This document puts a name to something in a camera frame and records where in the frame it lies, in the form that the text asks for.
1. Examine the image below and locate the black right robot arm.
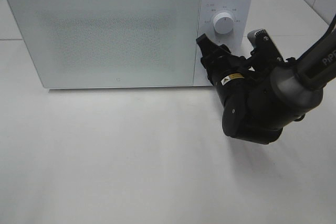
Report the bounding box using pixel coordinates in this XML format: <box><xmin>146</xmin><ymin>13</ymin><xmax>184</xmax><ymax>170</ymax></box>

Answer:
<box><xmin>196</xmin><ymin>29</ymin><xmax>335</xmax><ymax>144</ymax></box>

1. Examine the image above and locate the white upper power knob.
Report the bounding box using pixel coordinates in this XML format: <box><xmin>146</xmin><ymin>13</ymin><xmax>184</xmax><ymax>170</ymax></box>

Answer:
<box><xmin>213</xmin><ymin>12</ymin><xmax>234</xmax><ymax>35</ymax></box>

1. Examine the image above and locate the white microwave door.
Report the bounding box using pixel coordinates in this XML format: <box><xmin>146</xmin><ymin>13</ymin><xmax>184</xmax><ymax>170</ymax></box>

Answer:
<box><xmin>8</xmin><ymin>0</ymin><xmax>200</xmax><ymax>89</ymax></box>

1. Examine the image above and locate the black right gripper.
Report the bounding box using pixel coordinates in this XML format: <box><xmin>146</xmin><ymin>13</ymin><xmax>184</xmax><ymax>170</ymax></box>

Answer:
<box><xmin>196</xmin><ymin>28</ymin><xmax>286</xmax><ymax>107</ymax></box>

